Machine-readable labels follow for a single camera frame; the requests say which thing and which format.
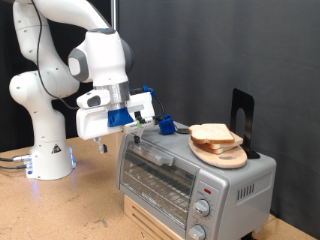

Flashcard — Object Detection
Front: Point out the silver toaster oven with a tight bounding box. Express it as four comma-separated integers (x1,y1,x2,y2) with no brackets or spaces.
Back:
115,121,278,240

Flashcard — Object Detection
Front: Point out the silver timer knob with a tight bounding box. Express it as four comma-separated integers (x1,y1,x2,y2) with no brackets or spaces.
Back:
187,224,207,240

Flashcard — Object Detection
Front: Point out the base cable with silver connector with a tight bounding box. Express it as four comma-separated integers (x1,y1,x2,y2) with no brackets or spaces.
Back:
0,153,33,164

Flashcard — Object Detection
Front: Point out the wire oven rack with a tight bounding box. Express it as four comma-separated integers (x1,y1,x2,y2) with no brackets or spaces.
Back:
123,161,197,218

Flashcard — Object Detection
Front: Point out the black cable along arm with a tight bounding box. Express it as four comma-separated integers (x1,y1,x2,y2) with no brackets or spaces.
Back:
30,0,166,122

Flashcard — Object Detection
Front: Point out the round wooden cutting board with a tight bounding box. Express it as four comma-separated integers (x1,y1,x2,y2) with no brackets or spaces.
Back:
188,138,249,170

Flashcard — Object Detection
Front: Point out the white bread slice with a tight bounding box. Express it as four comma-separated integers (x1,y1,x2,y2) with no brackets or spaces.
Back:
187,123,236,145
196,131,244,155

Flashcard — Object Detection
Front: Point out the black metal bookend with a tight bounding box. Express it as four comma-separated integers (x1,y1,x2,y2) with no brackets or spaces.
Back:
229,88,262,160

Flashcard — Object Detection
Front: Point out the glass oven door with handle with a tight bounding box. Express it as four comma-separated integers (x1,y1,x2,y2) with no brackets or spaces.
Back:
116,133,201,231

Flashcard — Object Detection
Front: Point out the metal spatula with blue block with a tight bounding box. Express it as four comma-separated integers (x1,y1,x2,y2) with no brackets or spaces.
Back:
156,113,191,136

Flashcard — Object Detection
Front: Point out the vertical metal pole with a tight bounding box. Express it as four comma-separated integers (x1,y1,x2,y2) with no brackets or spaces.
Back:
111,0,118,29

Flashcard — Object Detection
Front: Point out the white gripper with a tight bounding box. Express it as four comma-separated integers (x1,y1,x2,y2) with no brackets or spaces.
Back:
75,91,156,155

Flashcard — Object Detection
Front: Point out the silver temperature knob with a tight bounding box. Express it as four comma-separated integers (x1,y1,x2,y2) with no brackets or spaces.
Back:
192,198,212,218

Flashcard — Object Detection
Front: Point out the thin black base cable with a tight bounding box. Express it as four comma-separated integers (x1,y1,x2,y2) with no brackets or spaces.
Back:
0,163,28,171

